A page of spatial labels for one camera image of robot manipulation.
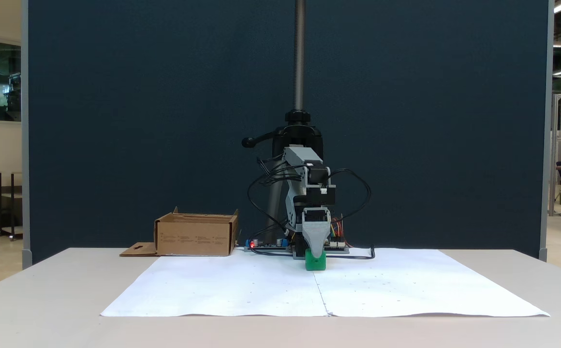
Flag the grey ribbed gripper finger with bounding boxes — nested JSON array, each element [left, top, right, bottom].
[[301, 224, 332, 258]]

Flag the green dice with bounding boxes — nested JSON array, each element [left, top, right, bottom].
[[305, 248, 327, 272]]

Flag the blue circuit board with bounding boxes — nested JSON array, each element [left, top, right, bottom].
[[244, 237, 292, 253]]

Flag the large white paper sheet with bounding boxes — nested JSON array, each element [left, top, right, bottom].
[[101, 248, 550, 318]]

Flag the brown cardboard box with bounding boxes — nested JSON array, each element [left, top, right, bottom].
[[120, 207, 239, 257]]

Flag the black stand with metal pole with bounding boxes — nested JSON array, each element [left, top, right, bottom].
[[241, 0, 325, 245]]

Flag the dark blue partition panel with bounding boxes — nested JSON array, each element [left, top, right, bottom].
[[21, 0, 553, 264]]

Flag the dark shelf cart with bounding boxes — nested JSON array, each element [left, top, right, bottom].
[[0, 171, 23, 242]]

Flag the circuit board with coloured wires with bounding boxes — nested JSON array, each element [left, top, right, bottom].
[[326, 215, 350, 253]]

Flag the long black power cable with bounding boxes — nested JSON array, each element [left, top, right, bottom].
[[326, 246, 376, 261]]

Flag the black looped gripper cable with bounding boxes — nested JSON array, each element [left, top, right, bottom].
[[330, 168, 372, 224]]

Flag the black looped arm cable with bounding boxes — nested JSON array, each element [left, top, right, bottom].
[[247, 156, 305, 233]]

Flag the framed wall window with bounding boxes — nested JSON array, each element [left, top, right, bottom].
[[0, 36, 22, 127]]

